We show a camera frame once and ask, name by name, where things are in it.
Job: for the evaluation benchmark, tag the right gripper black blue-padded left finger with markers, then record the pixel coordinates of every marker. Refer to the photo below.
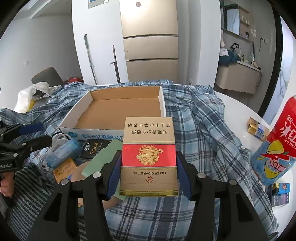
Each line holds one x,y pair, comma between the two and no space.
58,219

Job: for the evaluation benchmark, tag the beige bathroom vanity cabinet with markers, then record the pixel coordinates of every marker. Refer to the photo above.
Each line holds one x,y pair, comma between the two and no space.
239,77

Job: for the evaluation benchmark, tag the green snap pouch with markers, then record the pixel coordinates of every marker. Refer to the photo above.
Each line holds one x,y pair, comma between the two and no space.
103,157

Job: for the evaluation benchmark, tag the black Face tissue pack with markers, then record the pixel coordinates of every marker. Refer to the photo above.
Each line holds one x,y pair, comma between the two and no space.
92,147

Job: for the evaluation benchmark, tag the gold blue small box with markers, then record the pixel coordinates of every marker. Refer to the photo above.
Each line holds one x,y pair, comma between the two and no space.
257,129

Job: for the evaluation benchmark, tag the grey mop handle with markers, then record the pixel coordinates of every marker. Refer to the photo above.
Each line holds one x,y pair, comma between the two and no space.
89,58

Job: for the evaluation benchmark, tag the red gold cigarette pack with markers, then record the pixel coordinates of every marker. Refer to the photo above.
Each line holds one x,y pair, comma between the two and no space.
149,166

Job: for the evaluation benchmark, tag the open cardboard tray box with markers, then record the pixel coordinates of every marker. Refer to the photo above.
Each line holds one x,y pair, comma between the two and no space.
101,114

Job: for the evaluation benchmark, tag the dark broom handle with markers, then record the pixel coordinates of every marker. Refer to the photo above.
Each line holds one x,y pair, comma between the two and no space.
115,65

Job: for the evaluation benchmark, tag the wall electrical panel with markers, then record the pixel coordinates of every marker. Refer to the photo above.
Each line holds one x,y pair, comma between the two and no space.
93,3

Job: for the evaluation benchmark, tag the blue tissue pack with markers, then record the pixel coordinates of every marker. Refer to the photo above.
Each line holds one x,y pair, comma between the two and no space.
61,150

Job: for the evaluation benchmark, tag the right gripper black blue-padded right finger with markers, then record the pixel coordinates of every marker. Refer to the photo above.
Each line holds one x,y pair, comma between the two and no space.
238,219

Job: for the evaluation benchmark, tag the person's left hand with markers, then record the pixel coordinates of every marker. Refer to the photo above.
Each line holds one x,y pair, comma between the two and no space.
7,184

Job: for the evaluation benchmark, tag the orange blue cigarette pack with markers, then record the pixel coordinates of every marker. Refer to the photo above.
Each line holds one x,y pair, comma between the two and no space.
65,170

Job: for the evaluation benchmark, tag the dark blue small box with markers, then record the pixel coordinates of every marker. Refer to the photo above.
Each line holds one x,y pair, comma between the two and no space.
278,194

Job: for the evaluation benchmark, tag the white plastic bag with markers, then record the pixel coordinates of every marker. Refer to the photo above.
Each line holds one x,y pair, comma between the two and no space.
34,95

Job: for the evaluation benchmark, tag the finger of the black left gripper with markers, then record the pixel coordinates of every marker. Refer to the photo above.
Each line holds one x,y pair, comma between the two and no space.
38,143

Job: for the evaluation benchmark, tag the grey chair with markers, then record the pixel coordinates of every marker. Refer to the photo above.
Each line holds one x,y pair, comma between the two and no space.
50,76

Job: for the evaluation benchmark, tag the striped grey cloth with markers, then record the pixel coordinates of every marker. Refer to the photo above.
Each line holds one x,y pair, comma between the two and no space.
32,188

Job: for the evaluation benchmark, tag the beige three-door refrigerator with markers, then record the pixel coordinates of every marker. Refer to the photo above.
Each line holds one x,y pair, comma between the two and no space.
150,39

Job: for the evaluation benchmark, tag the blue plaid shirt cloth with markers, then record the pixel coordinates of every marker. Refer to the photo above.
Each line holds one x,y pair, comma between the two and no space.
203,137

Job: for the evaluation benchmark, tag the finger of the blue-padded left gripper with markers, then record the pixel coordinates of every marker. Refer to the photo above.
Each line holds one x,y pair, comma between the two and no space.
31,128

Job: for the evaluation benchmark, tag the dark teal clothing pile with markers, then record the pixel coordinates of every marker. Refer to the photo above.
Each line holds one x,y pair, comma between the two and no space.
231,58

